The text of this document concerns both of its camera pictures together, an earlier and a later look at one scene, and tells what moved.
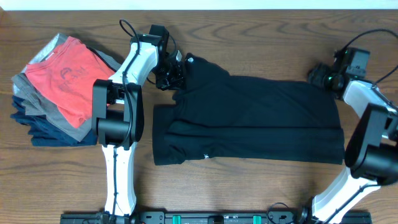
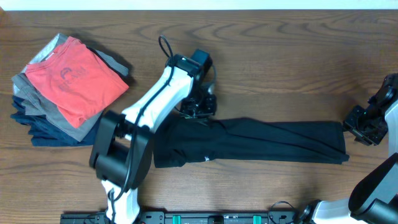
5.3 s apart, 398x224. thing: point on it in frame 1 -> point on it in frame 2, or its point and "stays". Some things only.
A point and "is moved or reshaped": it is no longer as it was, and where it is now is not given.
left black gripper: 171,73 -> 198,106
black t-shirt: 216,115 is moved or reshaped
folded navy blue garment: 45,133 stays
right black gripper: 315,75 -> 351,124
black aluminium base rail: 212,217 stays
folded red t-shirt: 66,77 stays
